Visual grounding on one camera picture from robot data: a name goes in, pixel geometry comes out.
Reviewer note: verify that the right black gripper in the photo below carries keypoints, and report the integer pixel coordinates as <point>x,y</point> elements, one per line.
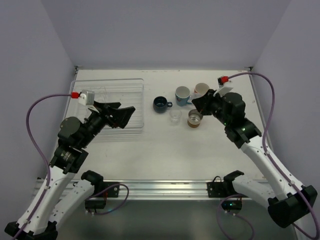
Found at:
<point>207,102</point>

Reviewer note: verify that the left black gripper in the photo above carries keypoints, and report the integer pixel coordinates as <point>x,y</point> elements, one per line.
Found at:
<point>108,114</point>

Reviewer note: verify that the orange mug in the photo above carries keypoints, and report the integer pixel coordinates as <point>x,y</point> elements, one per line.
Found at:
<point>201,89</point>

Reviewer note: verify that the beige bottomed cup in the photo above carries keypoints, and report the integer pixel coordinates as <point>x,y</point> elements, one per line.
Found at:
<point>194,118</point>

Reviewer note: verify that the light blue floral mug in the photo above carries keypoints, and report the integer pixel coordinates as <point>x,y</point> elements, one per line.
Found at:
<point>183,96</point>

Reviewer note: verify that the dark blue squat mug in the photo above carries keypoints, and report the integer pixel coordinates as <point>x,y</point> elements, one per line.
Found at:
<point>161,104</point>

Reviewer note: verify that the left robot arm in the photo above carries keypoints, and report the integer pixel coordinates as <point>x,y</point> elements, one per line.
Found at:
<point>49,210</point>

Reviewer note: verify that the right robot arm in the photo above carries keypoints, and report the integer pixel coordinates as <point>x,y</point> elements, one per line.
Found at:
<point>286,199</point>

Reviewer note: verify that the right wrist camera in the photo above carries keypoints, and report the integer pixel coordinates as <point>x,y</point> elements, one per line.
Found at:
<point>225,85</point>

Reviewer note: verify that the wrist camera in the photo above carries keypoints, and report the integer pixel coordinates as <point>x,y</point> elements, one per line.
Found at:
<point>225,85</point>
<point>87,99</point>

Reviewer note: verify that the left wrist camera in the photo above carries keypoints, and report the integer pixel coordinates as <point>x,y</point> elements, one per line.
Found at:
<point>87,99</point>

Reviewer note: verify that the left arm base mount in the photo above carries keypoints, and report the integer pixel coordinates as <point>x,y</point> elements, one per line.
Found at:
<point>98,200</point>

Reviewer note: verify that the aluminium mounting rail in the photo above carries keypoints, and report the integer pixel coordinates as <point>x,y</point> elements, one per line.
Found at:
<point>163,190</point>

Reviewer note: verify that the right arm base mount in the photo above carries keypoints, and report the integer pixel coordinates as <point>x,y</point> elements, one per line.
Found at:
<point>221,187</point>

